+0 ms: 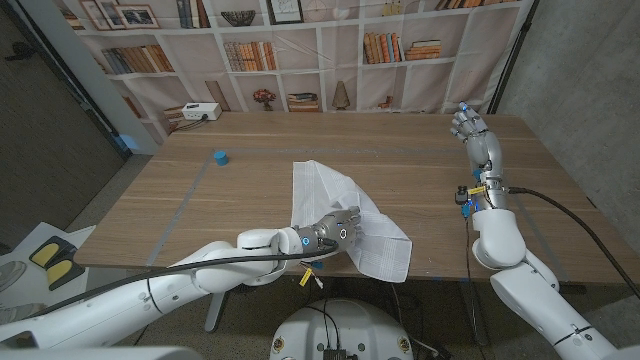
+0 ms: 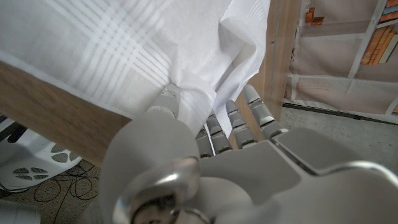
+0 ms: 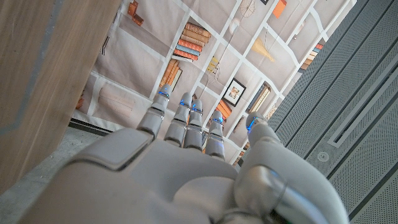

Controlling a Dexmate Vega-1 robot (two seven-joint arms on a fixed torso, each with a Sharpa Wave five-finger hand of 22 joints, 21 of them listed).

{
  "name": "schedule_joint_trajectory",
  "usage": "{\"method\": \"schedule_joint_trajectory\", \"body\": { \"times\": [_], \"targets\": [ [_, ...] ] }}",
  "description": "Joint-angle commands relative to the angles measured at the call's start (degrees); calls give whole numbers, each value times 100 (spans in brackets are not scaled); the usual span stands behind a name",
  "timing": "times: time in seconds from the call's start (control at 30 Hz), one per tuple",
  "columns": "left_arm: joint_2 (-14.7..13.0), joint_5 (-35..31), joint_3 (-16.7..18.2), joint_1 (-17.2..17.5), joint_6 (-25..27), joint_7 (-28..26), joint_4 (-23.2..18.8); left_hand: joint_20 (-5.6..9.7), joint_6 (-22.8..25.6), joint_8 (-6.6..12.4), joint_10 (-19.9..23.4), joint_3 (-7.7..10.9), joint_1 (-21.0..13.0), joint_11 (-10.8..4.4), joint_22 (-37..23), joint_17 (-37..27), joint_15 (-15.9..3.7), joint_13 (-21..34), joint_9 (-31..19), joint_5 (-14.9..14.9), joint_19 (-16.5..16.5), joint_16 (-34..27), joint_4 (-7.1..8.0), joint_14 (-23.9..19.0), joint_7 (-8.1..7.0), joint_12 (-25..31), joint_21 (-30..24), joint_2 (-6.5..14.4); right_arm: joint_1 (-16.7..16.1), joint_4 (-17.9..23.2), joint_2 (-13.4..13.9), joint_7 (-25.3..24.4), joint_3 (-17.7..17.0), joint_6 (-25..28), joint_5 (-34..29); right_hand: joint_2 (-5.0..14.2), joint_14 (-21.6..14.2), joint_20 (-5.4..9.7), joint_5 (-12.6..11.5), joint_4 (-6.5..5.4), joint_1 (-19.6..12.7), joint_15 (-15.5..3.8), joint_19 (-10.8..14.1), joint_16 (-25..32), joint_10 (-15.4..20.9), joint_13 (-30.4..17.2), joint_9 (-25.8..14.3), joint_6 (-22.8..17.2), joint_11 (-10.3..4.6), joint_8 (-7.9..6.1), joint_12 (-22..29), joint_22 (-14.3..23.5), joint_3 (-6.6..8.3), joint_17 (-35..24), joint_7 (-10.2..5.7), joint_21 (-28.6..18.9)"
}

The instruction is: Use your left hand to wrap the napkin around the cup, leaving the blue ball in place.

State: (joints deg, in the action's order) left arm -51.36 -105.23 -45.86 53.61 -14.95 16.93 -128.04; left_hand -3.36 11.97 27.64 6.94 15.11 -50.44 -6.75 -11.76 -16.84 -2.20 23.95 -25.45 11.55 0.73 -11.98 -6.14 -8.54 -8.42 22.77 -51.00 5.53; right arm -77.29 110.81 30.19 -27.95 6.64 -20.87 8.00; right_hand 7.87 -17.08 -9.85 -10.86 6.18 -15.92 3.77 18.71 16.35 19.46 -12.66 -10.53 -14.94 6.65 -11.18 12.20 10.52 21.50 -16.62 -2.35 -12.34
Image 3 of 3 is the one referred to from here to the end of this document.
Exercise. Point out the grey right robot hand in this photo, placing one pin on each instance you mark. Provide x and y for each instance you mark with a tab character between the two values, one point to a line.
174	180

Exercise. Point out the printed bookshelf backdrop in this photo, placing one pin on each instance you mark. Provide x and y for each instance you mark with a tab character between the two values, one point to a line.
140	56

